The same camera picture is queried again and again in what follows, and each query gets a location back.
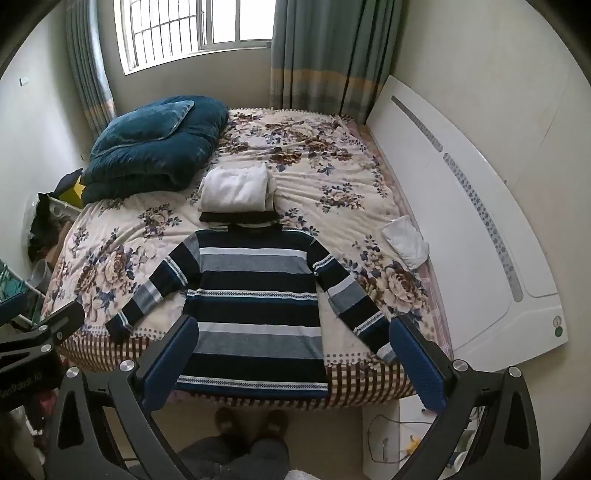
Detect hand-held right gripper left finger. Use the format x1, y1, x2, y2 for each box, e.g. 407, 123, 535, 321
46, 316, 199, 480

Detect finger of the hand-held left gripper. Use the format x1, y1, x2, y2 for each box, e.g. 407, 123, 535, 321
0, 288, 86, 352

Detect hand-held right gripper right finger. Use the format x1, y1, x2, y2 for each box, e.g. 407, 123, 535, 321
389, 316, 542, 480

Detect navy grey striped sweater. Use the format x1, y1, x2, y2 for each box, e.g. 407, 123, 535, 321
105, 223, 399, 400

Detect dark clothes heap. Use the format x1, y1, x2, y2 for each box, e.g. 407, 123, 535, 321
27, 193, 71, 265

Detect white folded clothes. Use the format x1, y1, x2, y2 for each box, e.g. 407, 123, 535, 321
198, 162, 278, 214

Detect low white cabinet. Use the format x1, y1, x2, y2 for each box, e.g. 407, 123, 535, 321
361, 397, 482, 480

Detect dark slipper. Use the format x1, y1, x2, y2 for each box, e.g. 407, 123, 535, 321
215, 407, 250, 445
259, 409, 291, 443

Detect white plastic basket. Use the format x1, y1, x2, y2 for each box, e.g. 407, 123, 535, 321
48, 196, 85, 228

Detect person's grey trousers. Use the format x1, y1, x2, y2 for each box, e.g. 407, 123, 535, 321
178, 434, 293, 480

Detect small white cloth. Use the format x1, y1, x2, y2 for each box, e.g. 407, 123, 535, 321
381, 215, 430, 270

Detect white headboard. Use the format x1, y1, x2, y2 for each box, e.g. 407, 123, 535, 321
365, 75, 570, 373

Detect dark folded garment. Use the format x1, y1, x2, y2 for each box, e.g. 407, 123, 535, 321
199, 210, 280, 227

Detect dark teal pillow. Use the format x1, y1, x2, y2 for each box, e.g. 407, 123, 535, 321
82, 95, 229, 205

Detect floral bed blanket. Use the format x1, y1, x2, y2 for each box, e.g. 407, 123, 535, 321
41, 107, 455, 412

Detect grey-green striped curtain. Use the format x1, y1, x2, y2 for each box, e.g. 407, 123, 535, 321
269, 0, 410, 126
65, 0, 116, 136

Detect barred window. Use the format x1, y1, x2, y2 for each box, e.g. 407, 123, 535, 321
119, 0, 277, 75

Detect green wire rack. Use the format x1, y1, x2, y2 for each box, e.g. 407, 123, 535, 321
0, 258, 48, 325

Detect thin black cable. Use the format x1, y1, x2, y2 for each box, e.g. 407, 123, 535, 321
366, 413, 435, 463

